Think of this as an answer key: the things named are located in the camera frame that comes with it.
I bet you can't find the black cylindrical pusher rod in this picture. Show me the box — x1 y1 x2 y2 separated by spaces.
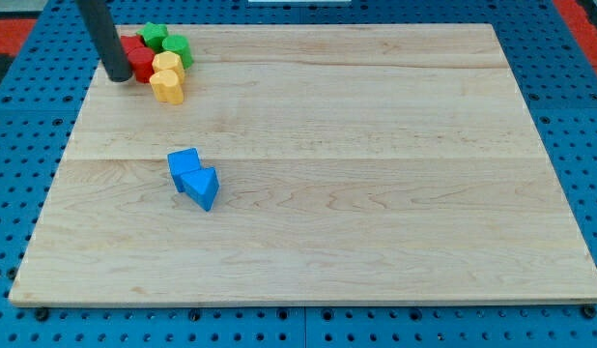
75 0 132 82

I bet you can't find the yellow hexagon block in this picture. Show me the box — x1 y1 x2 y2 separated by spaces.
152 51 185 83

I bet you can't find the yellow heart block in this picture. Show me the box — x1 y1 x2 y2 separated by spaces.
149 70 185 104

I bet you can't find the red block behind rod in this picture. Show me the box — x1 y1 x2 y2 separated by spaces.
120 35 145 55

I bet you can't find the green star block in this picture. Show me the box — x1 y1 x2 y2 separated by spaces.
136 22 168 53

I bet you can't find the red cylinder block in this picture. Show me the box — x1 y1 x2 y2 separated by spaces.
128 47 156 83

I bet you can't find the green cylinder block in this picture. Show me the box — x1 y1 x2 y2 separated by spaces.
162 35 193 69

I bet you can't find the blue cube block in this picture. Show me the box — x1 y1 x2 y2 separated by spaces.
167 148 201 192

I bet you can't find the blue triangle block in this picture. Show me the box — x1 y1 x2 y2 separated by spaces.
180 167 220 212

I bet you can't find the light wooden board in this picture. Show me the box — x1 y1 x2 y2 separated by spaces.
9 24 597 307

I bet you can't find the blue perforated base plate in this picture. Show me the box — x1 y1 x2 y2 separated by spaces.
0 0 597 347

